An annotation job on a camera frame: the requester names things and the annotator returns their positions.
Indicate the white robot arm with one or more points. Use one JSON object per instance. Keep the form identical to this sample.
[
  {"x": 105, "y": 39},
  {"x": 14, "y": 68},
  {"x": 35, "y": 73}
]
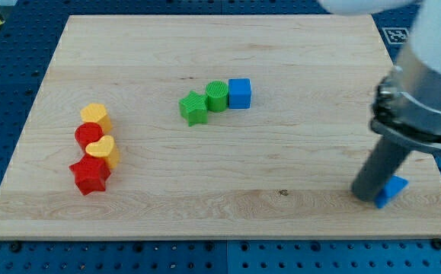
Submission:
[{"x": 407, "y": 106}]

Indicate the blue cube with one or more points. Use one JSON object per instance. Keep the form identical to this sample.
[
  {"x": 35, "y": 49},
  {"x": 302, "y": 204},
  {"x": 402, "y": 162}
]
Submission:
[{"x": 239, "y": 93}]

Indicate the wooden board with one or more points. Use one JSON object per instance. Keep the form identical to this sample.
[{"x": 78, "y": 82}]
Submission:
[{"x": 280, "y": 169}]

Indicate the green star block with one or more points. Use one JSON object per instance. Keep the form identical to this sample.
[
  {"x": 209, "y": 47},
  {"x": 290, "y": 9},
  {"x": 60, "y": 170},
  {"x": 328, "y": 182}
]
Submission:
[{"x": 193, "y": 108}]

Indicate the green cylinder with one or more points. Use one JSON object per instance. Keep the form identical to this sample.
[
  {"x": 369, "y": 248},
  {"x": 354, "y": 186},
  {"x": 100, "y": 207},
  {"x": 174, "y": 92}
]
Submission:
[{"x": 217, "y": 96}]

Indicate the yellow heart block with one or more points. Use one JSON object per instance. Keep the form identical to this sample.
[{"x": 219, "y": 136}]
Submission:
[{"x": 106, "y": 149}]

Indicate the yellow pentagon block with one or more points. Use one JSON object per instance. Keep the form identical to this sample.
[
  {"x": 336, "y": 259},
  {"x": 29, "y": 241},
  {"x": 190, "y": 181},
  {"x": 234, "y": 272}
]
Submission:
[{"x": 97, "y": 113}]

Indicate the red cylinder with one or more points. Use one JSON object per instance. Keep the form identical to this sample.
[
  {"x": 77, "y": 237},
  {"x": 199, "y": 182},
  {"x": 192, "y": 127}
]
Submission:
[{"x": 87, "y": 133}]

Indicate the red star block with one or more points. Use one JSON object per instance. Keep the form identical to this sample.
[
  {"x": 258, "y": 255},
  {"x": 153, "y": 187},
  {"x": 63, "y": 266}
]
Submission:
[{"x": 90, "y": 174}]

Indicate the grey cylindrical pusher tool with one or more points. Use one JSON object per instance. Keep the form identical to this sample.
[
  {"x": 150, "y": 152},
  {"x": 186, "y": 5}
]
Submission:
[{"x": 382, "y": 163}]

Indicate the blue triangle block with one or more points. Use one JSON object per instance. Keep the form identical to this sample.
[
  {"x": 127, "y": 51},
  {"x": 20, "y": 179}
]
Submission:
[{"x": 389, "y": 191}]

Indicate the fiducial marker tag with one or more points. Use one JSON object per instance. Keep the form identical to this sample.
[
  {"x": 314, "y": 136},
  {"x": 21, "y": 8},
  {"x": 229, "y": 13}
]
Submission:
[{"x": 396, "y": 35}]

